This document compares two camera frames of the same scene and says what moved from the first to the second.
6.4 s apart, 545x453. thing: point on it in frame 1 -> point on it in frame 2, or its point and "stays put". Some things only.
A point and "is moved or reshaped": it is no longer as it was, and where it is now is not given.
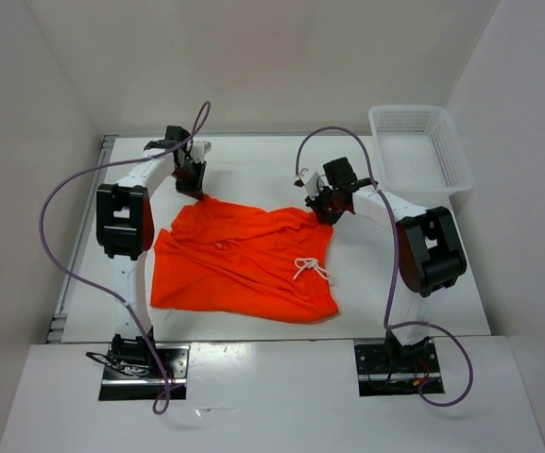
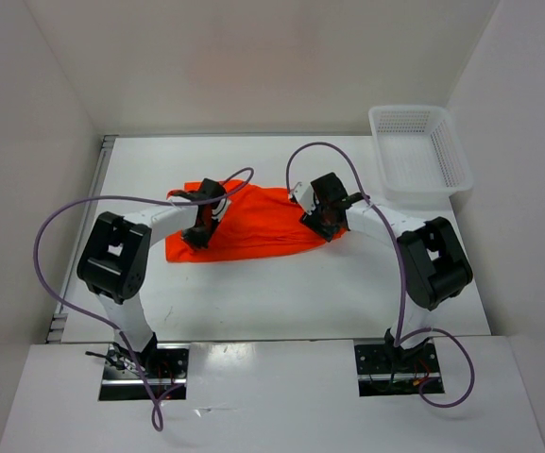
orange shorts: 230,260 is moved or reshaped
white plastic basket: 417,153 stays put
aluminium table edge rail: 59,317 stays put
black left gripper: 194,189 -> 194,242
